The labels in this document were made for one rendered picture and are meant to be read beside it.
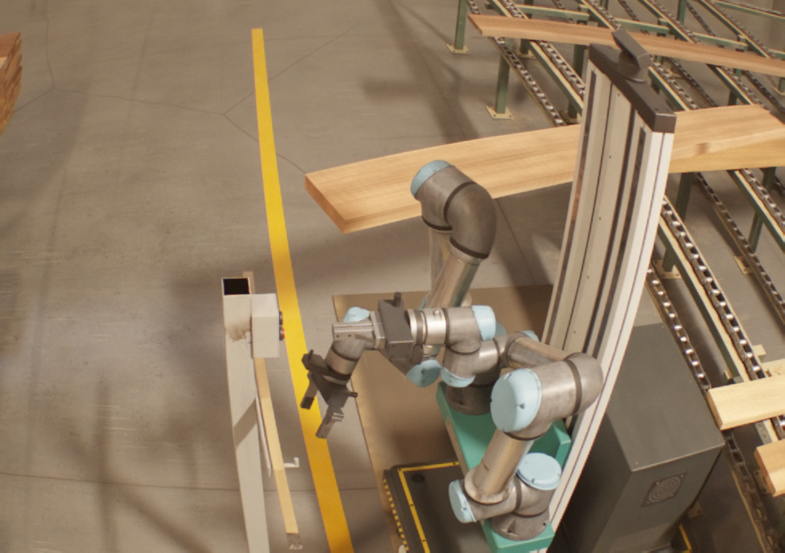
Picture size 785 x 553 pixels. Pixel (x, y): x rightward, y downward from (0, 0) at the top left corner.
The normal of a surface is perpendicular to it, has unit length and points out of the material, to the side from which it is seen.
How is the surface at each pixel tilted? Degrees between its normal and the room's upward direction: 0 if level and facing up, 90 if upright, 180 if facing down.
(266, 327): 90
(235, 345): 90
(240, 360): 90
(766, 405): 0
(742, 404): 0
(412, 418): 0
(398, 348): 93
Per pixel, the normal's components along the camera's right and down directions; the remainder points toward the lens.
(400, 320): 0.09, -0.77
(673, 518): 0.22, 0.59
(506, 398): -0.91, 0.04
